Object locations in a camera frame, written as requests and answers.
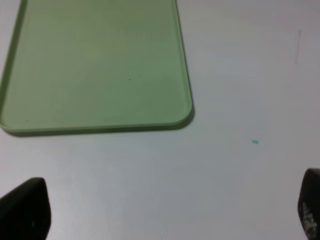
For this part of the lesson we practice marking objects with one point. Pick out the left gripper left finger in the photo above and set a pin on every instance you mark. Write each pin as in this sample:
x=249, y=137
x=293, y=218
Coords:
x=25, y=212

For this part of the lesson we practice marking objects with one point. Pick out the green plastic tray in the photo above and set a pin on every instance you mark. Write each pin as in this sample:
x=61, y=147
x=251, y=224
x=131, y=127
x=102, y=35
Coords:
x=91, y=66

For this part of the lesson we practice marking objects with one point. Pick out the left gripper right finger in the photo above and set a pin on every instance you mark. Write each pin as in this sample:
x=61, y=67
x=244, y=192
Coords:
x=308, y=205

